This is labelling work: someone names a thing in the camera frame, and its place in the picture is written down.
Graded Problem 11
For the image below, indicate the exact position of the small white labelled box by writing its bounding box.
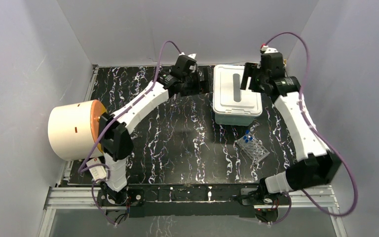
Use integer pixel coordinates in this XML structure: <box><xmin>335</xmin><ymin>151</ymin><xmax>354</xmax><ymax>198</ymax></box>
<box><xmin>86</xmin><ymin>157</ymin><xmax>107</xmax><ymax>181</ymax></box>

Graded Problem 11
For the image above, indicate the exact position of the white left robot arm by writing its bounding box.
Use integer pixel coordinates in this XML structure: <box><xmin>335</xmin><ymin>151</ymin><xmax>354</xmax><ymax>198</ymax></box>
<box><xmin>99</xmin><ymin>53</ymin><xmax>210</xmax><ymax>205</ymax></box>

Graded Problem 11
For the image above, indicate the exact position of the clear test tube rack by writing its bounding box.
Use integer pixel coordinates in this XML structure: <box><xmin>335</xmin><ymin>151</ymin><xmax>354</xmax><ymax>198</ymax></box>
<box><xmin>236</xmin><ymin>132</ymin><xmax>270</xmax><ymax>164</ymax></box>

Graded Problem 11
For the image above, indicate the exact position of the cream cylindrical centrifuge drum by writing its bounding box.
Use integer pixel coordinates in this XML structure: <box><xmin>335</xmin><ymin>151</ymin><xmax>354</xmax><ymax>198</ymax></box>
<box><xmin>48</xmin><ymin>100</ymin><xmax>107</xmax><ymax>161</ymax></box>

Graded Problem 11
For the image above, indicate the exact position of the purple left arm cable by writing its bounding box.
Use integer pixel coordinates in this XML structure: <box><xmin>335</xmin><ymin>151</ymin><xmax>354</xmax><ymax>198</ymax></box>
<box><xmin>77</xmin><ymin>40</ymin><xmax>182</xmax><ymax>226</ymax></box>

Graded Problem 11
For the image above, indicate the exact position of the light teal plastic bin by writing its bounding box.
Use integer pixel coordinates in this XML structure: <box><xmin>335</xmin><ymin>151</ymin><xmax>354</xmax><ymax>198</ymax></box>
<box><xmin>214</xmin><ymin>114</ymin><xmax>257</xmax><ymax>126</ymax></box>

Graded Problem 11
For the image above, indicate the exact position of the white plastic bin lid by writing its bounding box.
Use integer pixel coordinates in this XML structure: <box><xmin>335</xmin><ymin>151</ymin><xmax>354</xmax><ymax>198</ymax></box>
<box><xmin>213</xmin><ymin>64</ymin><xmax>262</xmax><ymax>117</ymax></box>

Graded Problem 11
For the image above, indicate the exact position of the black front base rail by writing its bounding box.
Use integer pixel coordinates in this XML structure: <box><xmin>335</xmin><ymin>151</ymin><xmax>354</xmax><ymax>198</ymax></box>
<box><xmin>124</xmin><ymin>183</ymin><xmax>290</xmax><ymax>219</ymax></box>

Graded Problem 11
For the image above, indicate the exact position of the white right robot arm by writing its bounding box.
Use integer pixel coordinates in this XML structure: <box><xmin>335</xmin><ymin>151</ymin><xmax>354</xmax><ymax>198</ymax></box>
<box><xmin>240</xmin><ymin>49</ymin><xmax>341</xmax><ymax>204</ymax></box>

